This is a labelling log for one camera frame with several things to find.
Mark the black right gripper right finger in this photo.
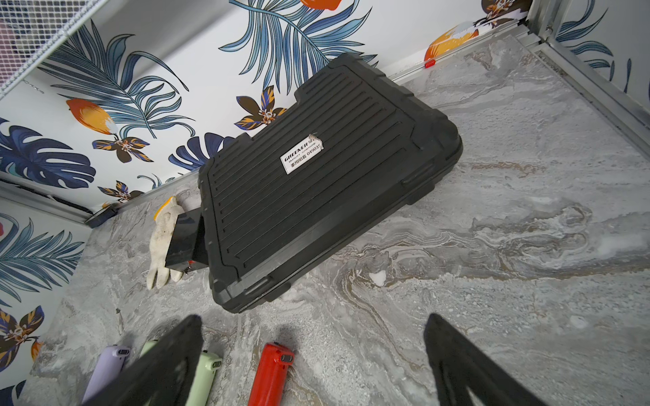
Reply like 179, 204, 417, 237
423, 313, 544, 405

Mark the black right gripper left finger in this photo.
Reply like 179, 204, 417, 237
83, 315, 203, 406

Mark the light green flashlight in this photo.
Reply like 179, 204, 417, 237
140, 340, 157, 356
186, 351, 223, 406

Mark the purple flashlight yellow rim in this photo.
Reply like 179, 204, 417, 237
82, 345, 131, 404

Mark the red flashlight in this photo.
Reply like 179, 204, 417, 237
248, 343, 295, 406

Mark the small black box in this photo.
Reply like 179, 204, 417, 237
165, 208, 209, 273

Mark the white work glove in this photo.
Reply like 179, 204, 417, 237
146, 196, 184, 290

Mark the black plastic tool case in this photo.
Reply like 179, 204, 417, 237
198, 54, 463, 313

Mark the white wire shelf basket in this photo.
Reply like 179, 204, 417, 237
1, 0, 105, 97

